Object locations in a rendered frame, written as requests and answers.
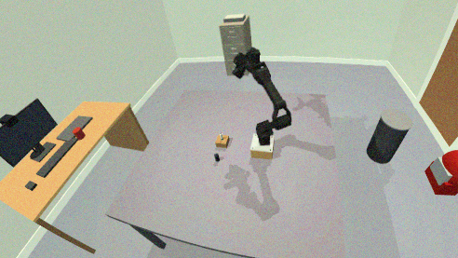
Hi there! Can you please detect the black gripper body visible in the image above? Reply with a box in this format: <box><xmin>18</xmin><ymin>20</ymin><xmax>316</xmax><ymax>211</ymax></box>
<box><xmin>232</xmin><ymin>62</ymin><xmax>250</xmax><ymax>78</ymax></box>

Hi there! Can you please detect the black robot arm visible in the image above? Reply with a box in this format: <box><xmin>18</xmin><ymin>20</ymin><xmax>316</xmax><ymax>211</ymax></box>
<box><xmin>233</xmin><ymin>48</ymin><xmax>291</xmax><ymax>146</ymax></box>

